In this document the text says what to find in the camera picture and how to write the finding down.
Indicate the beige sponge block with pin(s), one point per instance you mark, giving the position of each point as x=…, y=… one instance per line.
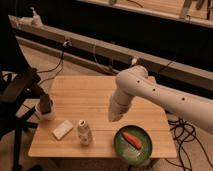
x=63, y=129

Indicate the long wooden rail beam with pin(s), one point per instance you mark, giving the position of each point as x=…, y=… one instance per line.
x=174, y=70

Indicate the orange carrot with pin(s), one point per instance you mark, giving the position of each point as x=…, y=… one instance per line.
x=134, y=141

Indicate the black chair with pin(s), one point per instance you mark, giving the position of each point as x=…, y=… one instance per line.
x=19, y=89

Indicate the white cup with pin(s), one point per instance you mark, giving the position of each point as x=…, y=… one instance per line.
x=47, y=116

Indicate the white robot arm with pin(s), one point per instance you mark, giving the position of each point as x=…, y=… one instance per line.
x=134, y=82

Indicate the green round plate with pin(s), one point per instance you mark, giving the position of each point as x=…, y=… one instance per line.
x=128, y=153

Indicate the dark object in cup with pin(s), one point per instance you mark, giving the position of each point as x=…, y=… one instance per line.
x=45, y=104

